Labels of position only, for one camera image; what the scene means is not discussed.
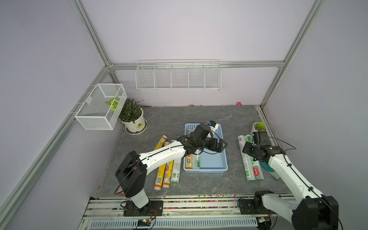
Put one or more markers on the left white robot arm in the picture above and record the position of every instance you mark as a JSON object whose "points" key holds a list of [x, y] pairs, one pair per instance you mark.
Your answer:
{"points": [[132, 172]]}

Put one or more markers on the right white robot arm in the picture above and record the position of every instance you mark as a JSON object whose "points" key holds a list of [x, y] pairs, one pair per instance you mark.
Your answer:
{"points": [[312, 210]]}

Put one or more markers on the yellow wrap roll left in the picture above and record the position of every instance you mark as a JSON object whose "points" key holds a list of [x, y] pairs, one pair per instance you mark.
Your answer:
{"points": [[161, 170]]}

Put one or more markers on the small succulent in white pot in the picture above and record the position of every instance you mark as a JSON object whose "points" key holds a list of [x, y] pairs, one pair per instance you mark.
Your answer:
{"points": [[258, 127]]}

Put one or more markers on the white wire wall shelf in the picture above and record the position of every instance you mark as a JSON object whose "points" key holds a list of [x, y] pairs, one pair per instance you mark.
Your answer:
{"points": [[185, 74]]}

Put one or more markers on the yellow plastic wrap roll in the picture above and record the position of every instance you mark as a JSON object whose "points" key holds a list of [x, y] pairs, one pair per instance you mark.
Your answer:
{"points": [[189, 162]]}

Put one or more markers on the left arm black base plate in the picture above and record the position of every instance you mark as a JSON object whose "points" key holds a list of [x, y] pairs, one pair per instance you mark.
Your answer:
{"points": [[153, 208]]}

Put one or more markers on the green rubber glove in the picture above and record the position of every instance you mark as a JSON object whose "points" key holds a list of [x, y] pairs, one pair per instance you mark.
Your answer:
{"points": [[270, 170]]}

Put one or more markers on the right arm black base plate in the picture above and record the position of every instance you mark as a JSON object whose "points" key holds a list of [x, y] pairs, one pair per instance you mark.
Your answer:
{"points": [[247, 207]]}

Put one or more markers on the white wire box basket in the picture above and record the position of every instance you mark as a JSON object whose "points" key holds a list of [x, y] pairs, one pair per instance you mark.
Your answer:
{"points": [[102, 107]]}

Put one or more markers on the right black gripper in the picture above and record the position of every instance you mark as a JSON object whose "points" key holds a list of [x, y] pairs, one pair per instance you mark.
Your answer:
{"points": [[246, 148]]}

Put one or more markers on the green leafy plant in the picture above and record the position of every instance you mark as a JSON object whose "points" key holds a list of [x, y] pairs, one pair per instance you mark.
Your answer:
{"points": [[131, 111]]}

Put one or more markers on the light blue plastic basket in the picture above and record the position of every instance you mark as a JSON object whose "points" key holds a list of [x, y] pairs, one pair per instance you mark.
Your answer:
{"points": [[209, 163]]}

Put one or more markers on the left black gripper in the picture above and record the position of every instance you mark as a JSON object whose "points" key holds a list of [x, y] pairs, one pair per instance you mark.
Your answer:
{"points": [[219, 148]]}

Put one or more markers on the white green wrap roll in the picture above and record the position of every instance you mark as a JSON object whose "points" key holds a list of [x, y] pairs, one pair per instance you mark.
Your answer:
{"points": [[196, 161], [176, 171], [242, 139]]}

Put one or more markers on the white wrap roll red label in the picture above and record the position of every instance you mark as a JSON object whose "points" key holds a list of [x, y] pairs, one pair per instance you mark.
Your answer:
{"points": [[255, 164]]}

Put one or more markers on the white plant pot with saucer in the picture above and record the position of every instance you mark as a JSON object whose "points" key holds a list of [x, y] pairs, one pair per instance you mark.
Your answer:
{"points": [[137, 127]]}

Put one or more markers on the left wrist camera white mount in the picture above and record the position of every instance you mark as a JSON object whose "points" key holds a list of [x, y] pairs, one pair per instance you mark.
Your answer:
{"points": [[213, 126]]}

